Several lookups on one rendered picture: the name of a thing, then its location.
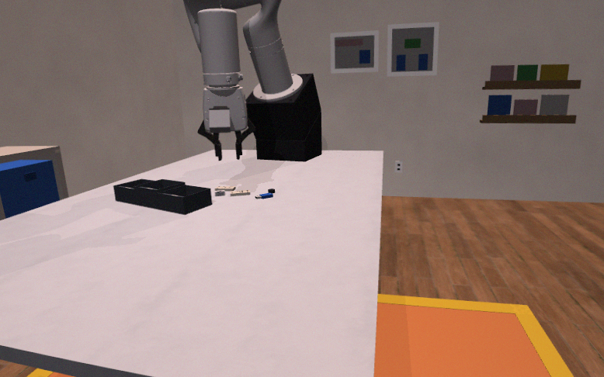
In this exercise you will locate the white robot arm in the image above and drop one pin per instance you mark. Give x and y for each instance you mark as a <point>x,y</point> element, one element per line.
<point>218,45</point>

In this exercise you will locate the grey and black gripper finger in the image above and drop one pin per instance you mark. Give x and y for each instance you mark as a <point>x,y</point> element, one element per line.
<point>213,138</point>
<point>241,136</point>

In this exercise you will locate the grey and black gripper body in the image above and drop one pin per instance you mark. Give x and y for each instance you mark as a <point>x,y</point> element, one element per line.
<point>233,98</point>

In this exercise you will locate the beige domino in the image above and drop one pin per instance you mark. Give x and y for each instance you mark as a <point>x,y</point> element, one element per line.
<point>225,188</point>
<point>242,192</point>

